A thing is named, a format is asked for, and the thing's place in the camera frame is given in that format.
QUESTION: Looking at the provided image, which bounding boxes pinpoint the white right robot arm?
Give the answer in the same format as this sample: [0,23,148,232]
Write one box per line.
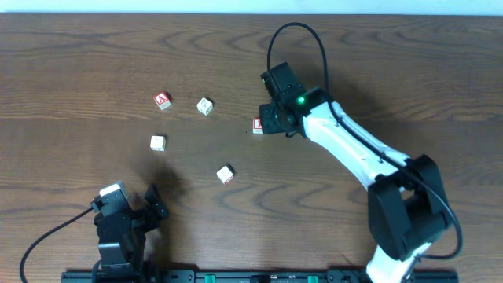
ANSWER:
[259,83,457,282]

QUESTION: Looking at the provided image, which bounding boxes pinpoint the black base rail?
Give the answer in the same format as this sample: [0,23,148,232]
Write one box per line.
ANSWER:
[61,268,460,283]

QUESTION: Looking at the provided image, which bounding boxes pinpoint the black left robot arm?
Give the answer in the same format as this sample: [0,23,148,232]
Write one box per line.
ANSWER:
[91,182,169,278]

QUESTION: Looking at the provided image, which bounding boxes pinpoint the white block with number three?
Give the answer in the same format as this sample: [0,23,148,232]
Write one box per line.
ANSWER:
[196,97,214,116]

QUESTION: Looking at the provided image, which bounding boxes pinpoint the red letter A block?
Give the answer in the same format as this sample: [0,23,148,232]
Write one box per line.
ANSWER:
[153,92,171,110]

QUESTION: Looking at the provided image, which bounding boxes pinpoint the white block near centre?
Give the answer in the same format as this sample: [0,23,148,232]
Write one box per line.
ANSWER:
[216,165,234,184]

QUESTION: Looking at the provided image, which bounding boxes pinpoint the white block with cow picture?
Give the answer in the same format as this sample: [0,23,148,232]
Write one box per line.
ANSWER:
[150,135,167,151]

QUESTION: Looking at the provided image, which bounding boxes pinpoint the red letter I block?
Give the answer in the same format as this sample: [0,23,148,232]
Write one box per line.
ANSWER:
[252,118,263,134]

